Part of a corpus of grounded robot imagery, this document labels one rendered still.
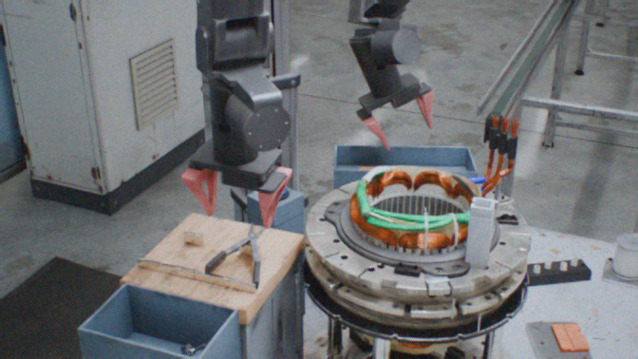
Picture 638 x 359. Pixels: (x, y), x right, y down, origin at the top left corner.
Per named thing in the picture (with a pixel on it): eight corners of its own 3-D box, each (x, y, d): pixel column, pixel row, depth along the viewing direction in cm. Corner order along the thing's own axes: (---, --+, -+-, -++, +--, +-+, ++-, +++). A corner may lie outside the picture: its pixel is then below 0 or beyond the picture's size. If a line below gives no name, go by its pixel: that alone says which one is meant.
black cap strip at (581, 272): (590, 280, 155) (591, 271, 154) (519, 288, 153) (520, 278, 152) (579, 267, 160) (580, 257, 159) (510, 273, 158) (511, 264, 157)
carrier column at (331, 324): (339, 366, 130) (341, 259, 120) (325, 363, 130) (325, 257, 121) (344, 356, 132) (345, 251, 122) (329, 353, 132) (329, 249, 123)
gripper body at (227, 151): (263, 187, 96) (261, 133, 92) (189, 172, 99) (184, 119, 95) (283, 162, 101) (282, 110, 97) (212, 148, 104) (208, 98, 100)
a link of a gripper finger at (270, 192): (273, 244, 99) (272, 180, 95) (222, 233, 101) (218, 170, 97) (293, 217, 105) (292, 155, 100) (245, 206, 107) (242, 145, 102)
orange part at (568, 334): (590, 352, 133) (591, 348, 133) (561, 353, 133) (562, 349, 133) (577, 328, 140) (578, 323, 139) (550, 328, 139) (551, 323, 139)
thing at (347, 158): (457, 275, 157) (469, 146, 144) (464, 308, 147) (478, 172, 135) (333, 273, 158) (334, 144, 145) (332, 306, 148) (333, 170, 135)
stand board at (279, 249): (247, 326, 101) (246, 311, 100) (121, 294, 107) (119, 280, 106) (305, 248, 117) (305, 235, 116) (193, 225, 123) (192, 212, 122)
